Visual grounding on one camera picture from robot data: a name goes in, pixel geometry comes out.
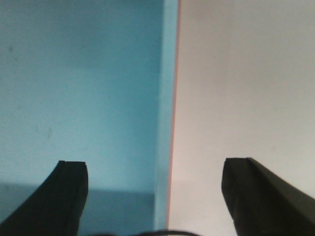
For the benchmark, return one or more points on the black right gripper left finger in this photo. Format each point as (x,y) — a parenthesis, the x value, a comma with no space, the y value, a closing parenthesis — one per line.
(55,207)

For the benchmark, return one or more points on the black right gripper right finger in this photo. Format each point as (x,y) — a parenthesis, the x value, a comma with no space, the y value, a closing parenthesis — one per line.
(263,204)

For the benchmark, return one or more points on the light blue plastic box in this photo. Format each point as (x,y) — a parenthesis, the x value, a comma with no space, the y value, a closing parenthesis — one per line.
(89,81)

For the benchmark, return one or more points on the pink plastic box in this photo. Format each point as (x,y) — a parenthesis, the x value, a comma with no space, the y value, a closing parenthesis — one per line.
(173,110)

